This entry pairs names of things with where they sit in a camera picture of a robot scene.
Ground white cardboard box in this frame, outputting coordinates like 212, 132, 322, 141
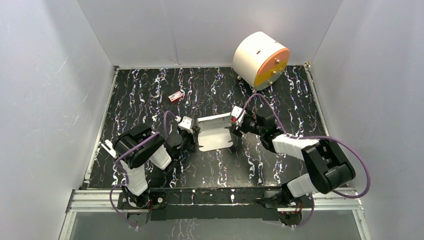
197, 112, 233, 152

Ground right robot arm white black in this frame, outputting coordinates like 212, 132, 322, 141
230, 106, 356, 207

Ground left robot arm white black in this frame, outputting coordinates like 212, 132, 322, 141
111, 123, 200, 208

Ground small red white packet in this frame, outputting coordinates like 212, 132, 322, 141
168, 91, 185, 103

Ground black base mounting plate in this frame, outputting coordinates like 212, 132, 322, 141
116, 187, 313, 227

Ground white cylindrical drum orange face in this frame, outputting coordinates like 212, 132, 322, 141
232, 31, 291, 91

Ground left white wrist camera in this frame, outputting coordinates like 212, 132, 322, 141
177, 116, 194, 134

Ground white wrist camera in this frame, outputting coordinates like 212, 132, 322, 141
177, 116, 194, 134
230, 106, 246, 126

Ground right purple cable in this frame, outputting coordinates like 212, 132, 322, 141
236, 93, 372, 229

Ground purple cable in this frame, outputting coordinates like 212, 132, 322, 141
236, 93, 372, 229
109, 110, 181, 229

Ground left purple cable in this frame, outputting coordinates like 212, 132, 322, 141
109, 110, 181, 229

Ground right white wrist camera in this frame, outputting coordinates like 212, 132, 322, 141
230, 106, 246, 126

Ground small white plastic bracket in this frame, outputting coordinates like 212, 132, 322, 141
100, 139, 117, 159

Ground aluminium frame rail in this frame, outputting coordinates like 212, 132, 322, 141
59, 189, 372, 240

